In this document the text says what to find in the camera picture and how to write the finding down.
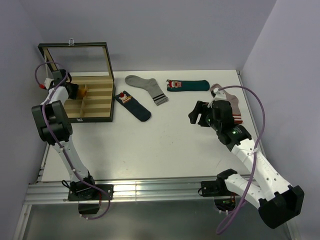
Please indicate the aluminium rail frame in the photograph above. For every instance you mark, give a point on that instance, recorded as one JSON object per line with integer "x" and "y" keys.
{"x": 160, "y": 160}

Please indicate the mustard yellow sock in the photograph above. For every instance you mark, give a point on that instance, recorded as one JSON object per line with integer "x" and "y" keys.
{"x": 82, "y": 92}

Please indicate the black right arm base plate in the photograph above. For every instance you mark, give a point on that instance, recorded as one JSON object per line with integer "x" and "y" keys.
{"x": 211, "y": 188}

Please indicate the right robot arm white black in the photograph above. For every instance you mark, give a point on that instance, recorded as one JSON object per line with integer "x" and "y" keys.
{"x": 276, "y": 200}

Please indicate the grey striped sock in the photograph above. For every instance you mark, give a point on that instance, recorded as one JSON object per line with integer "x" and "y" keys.
{"x": 149, "y": 85}

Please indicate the black compartment box beige lining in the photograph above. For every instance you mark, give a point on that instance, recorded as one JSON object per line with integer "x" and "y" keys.
{"x": 89, "y": 64}

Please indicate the navy santa sock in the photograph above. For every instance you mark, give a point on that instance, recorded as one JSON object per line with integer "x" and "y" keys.
{"x": 133, "y": 106}

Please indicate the dark green reindeer sock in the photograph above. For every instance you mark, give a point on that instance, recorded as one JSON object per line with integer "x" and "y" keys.
{"x": 187, "y": 85}

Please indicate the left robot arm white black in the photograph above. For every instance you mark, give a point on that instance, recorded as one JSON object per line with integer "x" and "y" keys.
{"x": 54, "y": 128}

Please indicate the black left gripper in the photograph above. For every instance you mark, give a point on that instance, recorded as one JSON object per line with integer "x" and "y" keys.
{"x": 75, "y": 88}

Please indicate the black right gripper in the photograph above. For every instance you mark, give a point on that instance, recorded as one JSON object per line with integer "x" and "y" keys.
{"x": 200, "y": 107}

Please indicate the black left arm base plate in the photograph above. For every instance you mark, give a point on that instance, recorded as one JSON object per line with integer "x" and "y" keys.
{"x": 105, "y": 192}

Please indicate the taupe sock red cuff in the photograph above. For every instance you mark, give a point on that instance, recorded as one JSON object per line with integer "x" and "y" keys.
{"x": 234, "y": 102}

